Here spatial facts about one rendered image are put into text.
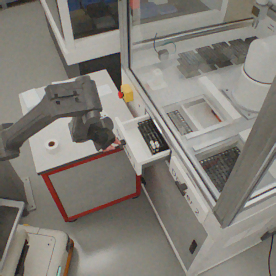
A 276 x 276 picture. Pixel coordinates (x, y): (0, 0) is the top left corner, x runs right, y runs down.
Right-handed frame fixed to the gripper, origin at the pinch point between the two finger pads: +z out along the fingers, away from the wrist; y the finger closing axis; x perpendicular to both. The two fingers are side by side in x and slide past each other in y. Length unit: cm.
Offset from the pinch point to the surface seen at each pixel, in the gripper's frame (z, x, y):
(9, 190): 16, 42, -93
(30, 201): 40, 44, -102
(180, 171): 13.9, -22.0, 15.2
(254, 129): -26, -45, 47
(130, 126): 15.0, 14.9, 4.7
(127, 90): 14.0, 34.9, 13.0
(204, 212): 14.7, -41.9, 14.5
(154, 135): 15.6, 1.9, 13.0
